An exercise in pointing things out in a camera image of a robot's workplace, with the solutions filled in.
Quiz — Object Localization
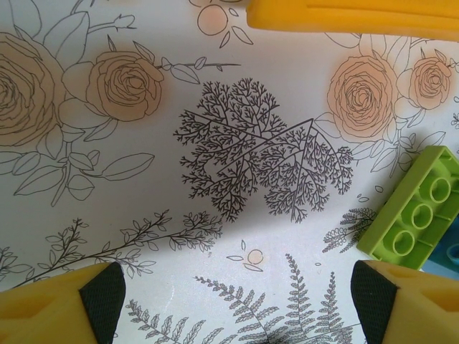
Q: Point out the green lego brick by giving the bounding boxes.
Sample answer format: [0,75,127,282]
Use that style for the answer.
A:
[357,145,459,267]

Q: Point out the floral patterned tablecloth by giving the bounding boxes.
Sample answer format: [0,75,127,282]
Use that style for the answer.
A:
[0,0,459,344]

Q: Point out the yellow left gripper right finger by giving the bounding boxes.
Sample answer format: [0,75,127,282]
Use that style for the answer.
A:
[350,259,459,344]

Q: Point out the blue lego brick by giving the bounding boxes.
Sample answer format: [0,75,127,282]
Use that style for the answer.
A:
[417,243,459,288]

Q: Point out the yellow plastic bin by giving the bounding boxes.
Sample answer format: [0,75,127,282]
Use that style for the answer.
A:
[245,0,459,39]

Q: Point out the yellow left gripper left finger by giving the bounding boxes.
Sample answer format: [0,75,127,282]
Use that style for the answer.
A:
[0,261,128,344]

